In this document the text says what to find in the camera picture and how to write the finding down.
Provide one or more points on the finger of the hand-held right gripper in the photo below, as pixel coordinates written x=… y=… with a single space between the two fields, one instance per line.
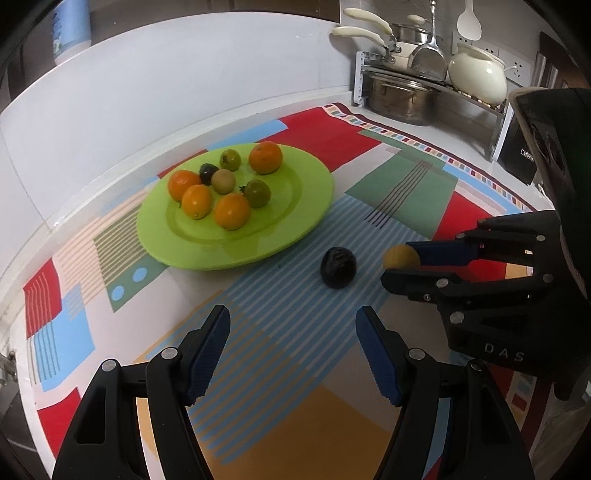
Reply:
x=415 y=284
x=445 y=251

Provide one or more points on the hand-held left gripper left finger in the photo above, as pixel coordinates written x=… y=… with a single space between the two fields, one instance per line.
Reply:
x=207 y=355

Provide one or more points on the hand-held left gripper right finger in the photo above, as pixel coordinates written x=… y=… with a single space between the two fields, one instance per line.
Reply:
x=379 y=357

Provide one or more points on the yellow round fruit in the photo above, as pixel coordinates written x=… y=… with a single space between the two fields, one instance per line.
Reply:
x=399 y=257

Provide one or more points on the dark purple plum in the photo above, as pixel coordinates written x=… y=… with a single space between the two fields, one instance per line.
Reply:
x=208 y=173
x=339 y=267

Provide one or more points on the green plate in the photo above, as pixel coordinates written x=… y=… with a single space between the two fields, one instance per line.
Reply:
x=286 y=217

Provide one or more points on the orange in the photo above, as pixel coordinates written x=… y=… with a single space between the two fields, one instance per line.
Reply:
x=232 y=212
x=183 y=184
x=197 y=201
x=265 y=157

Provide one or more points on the green tomato with calyx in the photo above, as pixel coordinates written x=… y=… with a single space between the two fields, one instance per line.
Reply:
x=257 y=193

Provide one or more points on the tan round fruit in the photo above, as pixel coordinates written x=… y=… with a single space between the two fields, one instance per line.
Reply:
x=223 y=181

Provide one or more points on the green round fruit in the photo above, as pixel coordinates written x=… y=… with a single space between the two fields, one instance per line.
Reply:
x=229 y=159

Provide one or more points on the colourful patterned mat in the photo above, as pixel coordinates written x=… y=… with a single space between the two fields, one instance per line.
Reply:
x=286 y=323

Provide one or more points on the black appliance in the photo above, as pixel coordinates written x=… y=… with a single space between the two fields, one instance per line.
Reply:
x=519 y=154

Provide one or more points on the steel dish rack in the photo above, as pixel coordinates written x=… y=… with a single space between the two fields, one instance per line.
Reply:
x=489 y=113

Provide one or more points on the large steel pot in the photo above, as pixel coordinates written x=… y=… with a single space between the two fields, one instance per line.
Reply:
x=401 y=100

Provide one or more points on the white ceramic pot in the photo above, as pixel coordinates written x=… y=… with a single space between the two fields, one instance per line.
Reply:
x=478 y=76

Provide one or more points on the steel slotted spatula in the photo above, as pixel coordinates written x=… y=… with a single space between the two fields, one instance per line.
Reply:
x=429 y=55

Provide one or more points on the metal faucet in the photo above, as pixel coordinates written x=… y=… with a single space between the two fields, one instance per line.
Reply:
x=7 y=365

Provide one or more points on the small steel pot with lid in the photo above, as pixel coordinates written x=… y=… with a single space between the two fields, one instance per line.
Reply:
x=413 y=31

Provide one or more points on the white rice spoon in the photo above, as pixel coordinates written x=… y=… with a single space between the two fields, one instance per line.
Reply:
x=468 y=23

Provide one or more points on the white backdrop board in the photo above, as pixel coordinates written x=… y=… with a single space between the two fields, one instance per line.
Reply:
x=184 y=83

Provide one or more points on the dark wooden cabinet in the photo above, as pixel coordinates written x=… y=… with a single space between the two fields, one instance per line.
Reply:
x=207 y=7

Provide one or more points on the blue and white canister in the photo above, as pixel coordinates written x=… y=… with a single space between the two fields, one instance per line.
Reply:
x=69 y=32

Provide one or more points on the white wall socket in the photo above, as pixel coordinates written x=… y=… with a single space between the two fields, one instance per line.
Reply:
x=519 y=65

